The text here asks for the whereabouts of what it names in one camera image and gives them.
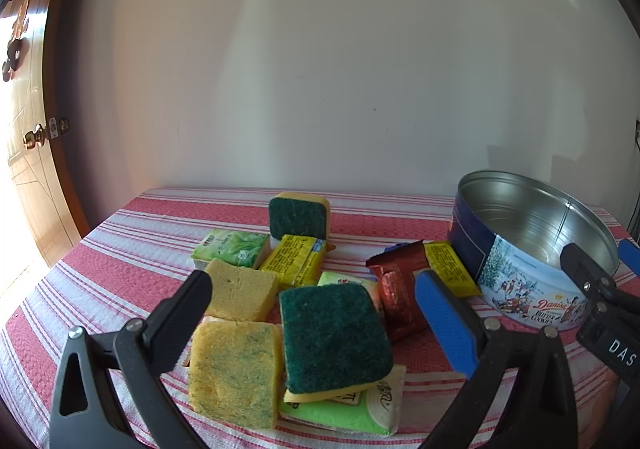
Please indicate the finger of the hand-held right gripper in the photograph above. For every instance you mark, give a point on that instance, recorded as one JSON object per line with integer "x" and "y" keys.
{"x": 585, "y": 269}
{"x": 632, "y": 254}

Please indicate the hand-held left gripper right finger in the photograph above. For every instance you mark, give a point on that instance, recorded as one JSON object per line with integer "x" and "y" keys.
{"x": 445, "y": 319}

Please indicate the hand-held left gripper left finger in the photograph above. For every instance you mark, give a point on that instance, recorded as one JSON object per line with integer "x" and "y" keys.
{"x": 185, "y": 309}

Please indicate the red snack packet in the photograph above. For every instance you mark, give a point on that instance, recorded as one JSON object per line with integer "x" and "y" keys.
{"x": 400, "y": 299}

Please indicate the yellow snack packet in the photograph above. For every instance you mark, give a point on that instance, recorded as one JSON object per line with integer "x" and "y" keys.
{"x": 292, "y": 259}
{"x": 450, "y": 269}

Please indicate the plain yellow sponge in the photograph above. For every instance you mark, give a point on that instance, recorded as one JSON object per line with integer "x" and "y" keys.
{"x": 240, "y": 289}

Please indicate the round blue cookie tin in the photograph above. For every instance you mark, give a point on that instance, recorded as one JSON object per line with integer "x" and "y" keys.
{"x": 525, "y": 299}

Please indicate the green-stained yellow sponge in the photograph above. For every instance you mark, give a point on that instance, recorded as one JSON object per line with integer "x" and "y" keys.
{"x": 230, "y": 374}

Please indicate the thick green yellow sponge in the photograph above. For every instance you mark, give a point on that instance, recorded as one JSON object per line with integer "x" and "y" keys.
{"x": 295, "y": 216}

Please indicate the red white striped tablecloth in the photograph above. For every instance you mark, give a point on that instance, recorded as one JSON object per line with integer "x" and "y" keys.
{"x": 125, "y": 249}

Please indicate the wooden door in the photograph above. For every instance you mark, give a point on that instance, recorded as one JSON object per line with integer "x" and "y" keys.
{"x": 35, "y": 199}

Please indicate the metal door latch plate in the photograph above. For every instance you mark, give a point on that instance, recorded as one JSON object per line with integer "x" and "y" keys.
{"x": 59, "y": 126}

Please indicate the brass door knob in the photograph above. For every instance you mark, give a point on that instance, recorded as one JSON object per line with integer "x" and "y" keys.
{"x": 35, "y": 137}

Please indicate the hanging door decoration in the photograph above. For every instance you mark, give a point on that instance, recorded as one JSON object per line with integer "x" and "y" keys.
{"x": 15, "y": 49}

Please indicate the dark wooden door frame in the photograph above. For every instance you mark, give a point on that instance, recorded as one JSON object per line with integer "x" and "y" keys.
{"x": 52, "y": 79}

